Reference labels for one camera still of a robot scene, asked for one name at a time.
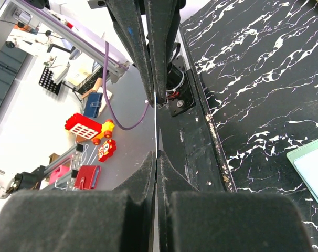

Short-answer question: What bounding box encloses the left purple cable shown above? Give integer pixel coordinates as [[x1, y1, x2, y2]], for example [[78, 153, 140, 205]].
[[17, 0, 151, 131]]

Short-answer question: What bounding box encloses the red wallet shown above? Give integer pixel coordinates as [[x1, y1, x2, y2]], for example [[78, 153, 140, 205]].
[[74, 165, 101, 190]]

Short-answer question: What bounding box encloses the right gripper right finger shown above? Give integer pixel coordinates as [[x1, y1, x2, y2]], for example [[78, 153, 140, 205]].
[[157, 152, 312, 251]]

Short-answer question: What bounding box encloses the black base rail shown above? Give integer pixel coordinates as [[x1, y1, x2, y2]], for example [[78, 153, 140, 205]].
[[157, 29, 237, 193]]

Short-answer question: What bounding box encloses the blue wallet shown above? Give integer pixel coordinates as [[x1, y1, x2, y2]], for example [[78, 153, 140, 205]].
[[83, 92, 103, 118]]

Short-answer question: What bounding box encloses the green card holder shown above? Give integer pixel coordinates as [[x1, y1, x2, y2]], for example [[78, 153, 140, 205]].
[[287, 139, 318, 203]]

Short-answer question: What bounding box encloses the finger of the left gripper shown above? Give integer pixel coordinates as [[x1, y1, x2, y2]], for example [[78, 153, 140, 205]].
[[106, 0, 154, 105], [144, 0, 186, 104]]

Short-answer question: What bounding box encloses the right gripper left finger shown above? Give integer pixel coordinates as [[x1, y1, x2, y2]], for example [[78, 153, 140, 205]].
[[0, 152, 155, 251]]

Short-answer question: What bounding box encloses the red toy truck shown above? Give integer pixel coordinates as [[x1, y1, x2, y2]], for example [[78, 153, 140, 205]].
[[64, 113, 115, 145]]

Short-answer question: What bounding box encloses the red toy car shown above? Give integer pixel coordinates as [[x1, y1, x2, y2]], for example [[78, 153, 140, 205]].
[[98, 139, 116, 162]]

